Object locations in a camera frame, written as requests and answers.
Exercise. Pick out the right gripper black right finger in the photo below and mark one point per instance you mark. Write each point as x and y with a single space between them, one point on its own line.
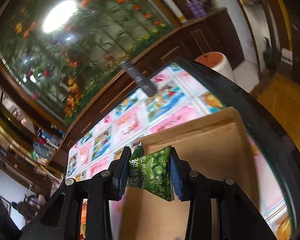
213 202

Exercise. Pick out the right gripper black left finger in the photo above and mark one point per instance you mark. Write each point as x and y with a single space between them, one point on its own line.
60 218

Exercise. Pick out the green pea snack packet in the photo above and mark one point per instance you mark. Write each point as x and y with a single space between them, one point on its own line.
151 172

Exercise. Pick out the brown cardboard box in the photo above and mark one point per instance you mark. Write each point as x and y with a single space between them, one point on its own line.
217 147

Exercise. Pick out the colourful fruit pattern tablecloth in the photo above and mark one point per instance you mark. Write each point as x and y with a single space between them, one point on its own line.
180 98

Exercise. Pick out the grey black cylindrical device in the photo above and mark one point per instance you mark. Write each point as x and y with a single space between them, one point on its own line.
148 87

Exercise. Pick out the white bucket orange inside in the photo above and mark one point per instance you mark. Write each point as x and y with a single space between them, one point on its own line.
218 62

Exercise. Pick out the dark wooden sideboard cabinet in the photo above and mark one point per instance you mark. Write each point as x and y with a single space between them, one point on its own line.
215 32

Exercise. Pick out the large floral wall painting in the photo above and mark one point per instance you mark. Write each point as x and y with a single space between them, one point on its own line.
61 53

